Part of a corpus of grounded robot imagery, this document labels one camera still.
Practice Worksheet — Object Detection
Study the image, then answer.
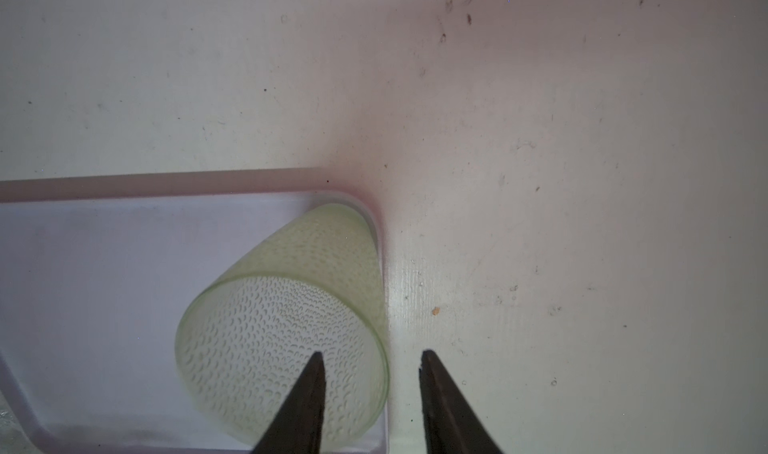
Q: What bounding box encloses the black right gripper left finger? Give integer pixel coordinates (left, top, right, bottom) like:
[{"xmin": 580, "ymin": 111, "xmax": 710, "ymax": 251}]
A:
[{"xmin": 252, "ymin": 351, "xmax": 326, "ymax": 454}]

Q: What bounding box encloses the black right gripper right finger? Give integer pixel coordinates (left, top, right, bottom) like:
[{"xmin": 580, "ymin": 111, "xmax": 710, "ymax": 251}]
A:
[{"xmin": 419, "ymin": 350, "xmax": 502, "ymax": 454}]

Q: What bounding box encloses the pale green dimpled cup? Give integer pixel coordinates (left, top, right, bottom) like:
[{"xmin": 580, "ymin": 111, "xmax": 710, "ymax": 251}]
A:
[{"xmin": 174, "ymin": 203, "xmax": 390, "ymax": 451}]

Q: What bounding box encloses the lilac plastic tray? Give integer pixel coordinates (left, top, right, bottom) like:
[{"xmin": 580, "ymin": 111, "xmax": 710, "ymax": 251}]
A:
[{"xmin": 1, "ymin": 168, "xmax": 383, "ymax": 453}]

